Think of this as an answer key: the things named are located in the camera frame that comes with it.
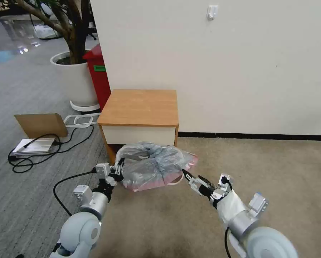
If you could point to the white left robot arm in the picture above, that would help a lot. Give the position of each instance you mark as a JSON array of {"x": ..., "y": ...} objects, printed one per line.
[{"x": 79, "y": 231}]

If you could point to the white wrist wrap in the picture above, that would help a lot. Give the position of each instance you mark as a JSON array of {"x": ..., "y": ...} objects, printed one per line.
[{"x": 230, "y": 207}]

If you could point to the white wall hook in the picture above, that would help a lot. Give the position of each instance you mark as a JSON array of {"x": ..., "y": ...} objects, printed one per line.
[{"x": 212, "y": 12}]

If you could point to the silver metal box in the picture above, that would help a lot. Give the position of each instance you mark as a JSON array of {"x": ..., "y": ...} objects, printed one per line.
[{"x": 34, "y": 148}]

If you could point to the indoor tree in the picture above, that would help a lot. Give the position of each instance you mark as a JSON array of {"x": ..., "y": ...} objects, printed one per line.
[{"x": 75, "y": 40}]

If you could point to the translucent grey garbage bag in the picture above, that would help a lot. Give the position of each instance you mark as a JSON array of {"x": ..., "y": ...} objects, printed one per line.
[{"x": 149, "y": 172}]

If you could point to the black office chair base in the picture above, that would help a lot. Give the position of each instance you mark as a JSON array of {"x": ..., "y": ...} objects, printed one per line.
[{"x": 92, "y": 35}]

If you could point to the wooden bedside table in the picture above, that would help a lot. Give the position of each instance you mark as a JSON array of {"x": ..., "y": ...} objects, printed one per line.
[{"x": 138, "y": 107}]

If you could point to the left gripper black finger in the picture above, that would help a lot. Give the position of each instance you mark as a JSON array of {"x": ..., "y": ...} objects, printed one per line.
[
  {"x": 120, "y": 178},
  {"x": 119, "y": 166}
]

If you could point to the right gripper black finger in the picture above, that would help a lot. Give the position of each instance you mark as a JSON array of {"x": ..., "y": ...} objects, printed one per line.
[
  {"x": 193, "y": 184},
  {"x": 207, "y": 182}
]

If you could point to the black baseboard strip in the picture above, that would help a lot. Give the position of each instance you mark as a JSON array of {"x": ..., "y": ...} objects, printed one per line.
[{"x": 257, "y": 135}]

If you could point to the brown cardboard sheet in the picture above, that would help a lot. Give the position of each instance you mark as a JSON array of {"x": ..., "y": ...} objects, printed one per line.
[{"x": 39, "y": 125}]

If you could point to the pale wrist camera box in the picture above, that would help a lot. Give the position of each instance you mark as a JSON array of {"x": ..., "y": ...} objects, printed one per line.
[
  {"x": 224, "y": 180},
  {"x": 102, "y": 169}
]

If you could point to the red bin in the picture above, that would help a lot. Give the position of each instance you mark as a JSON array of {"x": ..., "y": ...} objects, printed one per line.
[{"x": 98, "y": 80}]

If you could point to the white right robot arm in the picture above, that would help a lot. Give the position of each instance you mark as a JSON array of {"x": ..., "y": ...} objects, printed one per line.
[{"x": 267, "y": 242}]

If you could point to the white round planter pot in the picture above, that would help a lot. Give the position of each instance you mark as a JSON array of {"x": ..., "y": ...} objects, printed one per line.
[{"x": 74, "y": 83}]

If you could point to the pink trash can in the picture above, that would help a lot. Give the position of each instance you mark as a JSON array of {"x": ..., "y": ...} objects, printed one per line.
[{"x": 155, "y": 186}]

